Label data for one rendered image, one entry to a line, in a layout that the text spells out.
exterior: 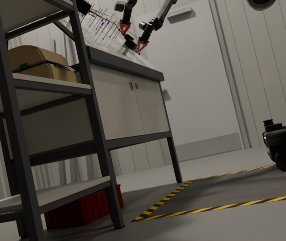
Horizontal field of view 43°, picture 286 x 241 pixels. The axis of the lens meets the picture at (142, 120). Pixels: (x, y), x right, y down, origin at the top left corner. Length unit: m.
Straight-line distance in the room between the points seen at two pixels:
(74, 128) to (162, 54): 3.47
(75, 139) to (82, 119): 0.11
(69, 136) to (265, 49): 3.72
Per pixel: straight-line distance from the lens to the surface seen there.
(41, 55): 1.53
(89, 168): 4.52
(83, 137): 1.78
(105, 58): 1.92
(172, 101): 5.04
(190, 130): 4.99
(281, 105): 5.04
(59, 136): 1.86
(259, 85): 5.04
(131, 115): 2.14
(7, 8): 1.73
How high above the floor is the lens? 0.33
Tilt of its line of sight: 4 degrees up
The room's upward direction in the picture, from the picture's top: 13 degrees counter-clockwise
